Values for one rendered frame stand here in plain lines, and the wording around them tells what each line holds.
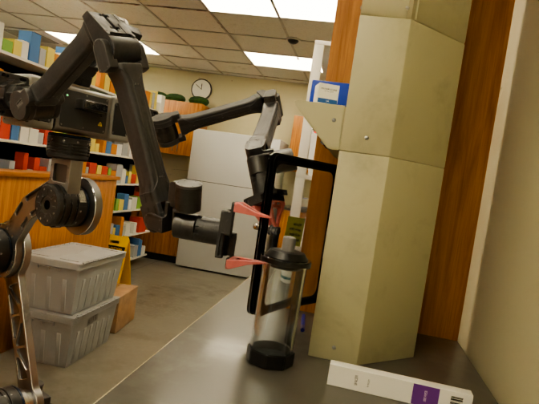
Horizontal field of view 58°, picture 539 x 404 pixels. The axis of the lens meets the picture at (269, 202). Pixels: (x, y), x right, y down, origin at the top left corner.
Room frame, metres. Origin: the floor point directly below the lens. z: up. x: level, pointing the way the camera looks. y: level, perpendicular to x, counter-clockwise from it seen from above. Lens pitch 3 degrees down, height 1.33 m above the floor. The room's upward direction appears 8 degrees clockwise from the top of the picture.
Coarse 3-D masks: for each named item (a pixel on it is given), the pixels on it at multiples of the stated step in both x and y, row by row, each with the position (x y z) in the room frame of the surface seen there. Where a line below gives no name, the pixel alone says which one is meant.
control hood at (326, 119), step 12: (300, 108) 1.11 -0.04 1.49; (312, 108) 1.10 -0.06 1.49; (324, 108) 1.10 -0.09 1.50; (336, 108) 1.09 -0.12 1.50; (312, 120) 1.10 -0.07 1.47; (324, 120) 1.10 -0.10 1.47; (336, 120) 1.09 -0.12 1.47; (324, 132) 1.10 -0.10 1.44; (336, 132) 1.09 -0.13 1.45; (336, 144) 1.09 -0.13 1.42; (336, 156) 1.34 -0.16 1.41
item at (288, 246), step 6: (282, 240) 1.02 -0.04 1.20; (288, 240) 1.01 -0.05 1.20; (294, 240) 1.01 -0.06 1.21; (282, 246) 1.01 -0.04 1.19; (288, 246) 1.01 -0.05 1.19; (294, 246) 1.02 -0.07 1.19; (270, 252) 1.00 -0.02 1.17; (276, 252) 0.99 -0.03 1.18; (282, 252) 0.99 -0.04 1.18; (288, 252) 0.99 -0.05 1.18; (294, 252) 1.01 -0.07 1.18; (300, 252) 1.02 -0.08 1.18; (276, 258) 0.98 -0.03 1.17; (282, 258) 0.98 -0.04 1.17; (288, 258) 0.98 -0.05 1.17; (294, 258) 0.98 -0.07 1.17; (300, 258) 0.99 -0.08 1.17; (306, 258) 1.01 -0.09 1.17
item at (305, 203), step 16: (288, 176) 1.22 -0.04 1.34; (304, 176) 1.27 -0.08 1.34; (320, 176) 1.33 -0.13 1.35; (288, 192) 1.23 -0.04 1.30; (304, 192) 1.28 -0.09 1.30; (320, 192) 1.34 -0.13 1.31; (272, 208) 1.19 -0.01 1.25; (288, 208) 1.24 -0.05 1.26; (304, 208) 1.29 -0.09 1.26; (320, 208) 1.35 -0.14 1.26; (272, 224) 1.19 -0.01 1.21; (288, 224) 1.24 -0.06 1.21; (304, 224) 1.30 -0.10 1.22; (320, 224) 1.35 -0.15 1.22; (272, 240) 1.20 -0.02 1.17; (304, 240) 1.31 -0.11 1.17; (320, 240) 1.36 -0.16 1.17; (256, 256) 1.16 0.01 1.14; (320, 256) 1.37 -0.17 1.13; (304, 288) 1.33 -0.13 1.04
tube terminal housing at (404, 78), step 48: (384, 48) 1.08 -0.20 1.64; (432, 48) 1.12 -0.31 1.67; (384, 96) 1.08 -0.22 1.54; (432, 96) 1.14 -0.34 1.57; (384, 144) 1.07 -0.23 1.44; (432, 144) 1.15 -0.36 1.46; (336, 192) 1.09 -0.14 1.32; (384, 192) 1.07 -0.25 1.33; (432, 192) 1.17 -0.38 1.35; (336, 240) 1.09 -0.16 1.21; (384, 240) 1.09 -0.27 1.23; (336, 288) 1.08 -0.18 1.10; (384, 288) 1.10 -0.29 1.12; (336, 336) 1.08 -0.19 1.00; (384, 336) 1.12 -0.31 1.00
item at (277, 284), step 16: (272, 272) 0.98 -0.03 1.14; (288, 272) 0.98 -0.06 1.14; (304, 272) 1.00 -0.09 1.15; (272, 288) 0.98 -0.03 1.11; (288, 288) 0.98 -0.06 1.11; (272, 304) 0.98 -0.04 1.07; (288, 304) 0.98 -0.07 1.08; (256, 320) 1.00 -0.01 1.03; (272, 320) 0.98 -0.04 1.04; (288, 320) 0.98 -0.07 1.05; (256, 336) 0.99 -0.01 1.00; (272, 336) 0.98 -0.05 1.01; (288, 336) 0.99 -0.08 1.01; (272, 352) 0.98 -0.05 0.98; (288, 352) 0.99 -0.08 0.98
